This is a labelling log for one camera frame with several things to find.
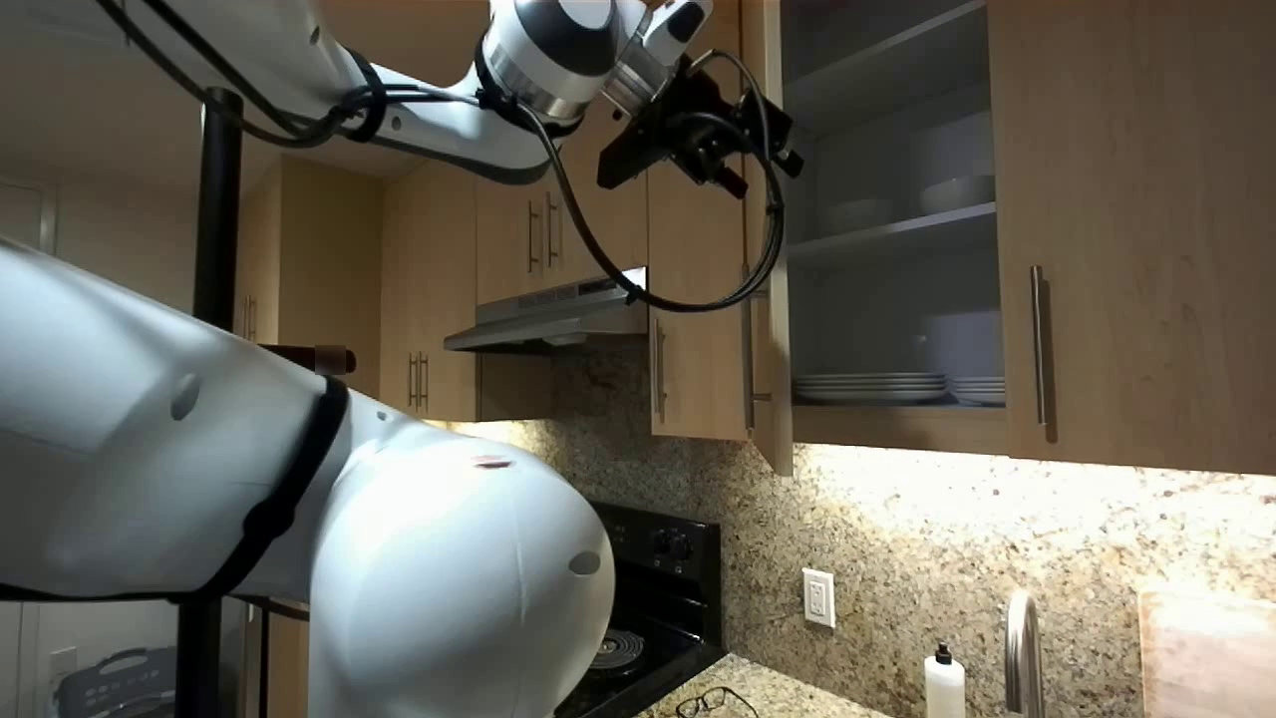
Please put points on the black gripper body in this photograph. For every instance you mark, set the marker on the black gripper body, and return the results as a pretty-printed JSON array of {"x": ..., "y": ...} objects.
[{"x": 698, "y": 128}]

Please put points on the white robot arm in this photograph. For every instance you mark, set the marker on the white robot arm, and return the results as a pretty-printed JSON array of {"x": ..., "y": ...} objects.
[{"x": 158, "y": 456}]

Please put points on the middle wooden cupboard door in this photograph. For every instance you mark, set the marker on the middle wooden cupboard door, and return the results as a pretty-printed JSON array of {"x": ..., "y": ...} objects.
[{"x": 1138, "y": 229}]

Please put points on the range hood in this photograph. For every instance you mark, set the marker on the range hood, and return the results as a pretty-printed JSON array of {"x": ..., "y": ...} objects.
[{"x": 549, "y": 321}]

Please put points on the stack of white plates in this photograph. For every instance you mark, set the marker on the stack of white plates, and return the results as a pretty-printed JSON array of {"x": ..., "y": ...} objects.
[{"x": 924, "y": 361}]

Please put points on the black stove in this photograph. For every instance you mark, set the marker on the black stove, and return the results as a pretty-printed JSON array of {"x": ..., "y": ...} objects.
[{"x": 667, "y": 613}]

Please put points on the steel faucet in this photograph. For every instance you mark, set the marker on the steel faucet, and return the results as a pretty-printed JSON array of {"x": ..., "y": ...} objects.
[{"x": 1024, "y": 674}]

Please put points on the white soap bottle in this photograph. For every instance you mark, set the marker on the white soap bottle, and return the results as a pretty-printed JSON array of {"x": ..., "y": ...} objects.
[{"x": 943, "y": 685}]

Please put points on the wooden cutting board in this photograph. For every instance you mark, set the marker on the wooden cutting board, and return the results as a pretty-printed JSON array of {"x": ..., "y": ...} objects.
[{"x": 1207, "y": 657}]

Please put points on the white wall outlet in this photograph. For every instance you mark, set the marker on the white wall outlet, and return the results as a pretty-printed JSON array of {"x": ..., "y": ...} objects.
[{"x": 820, "y": 596}]

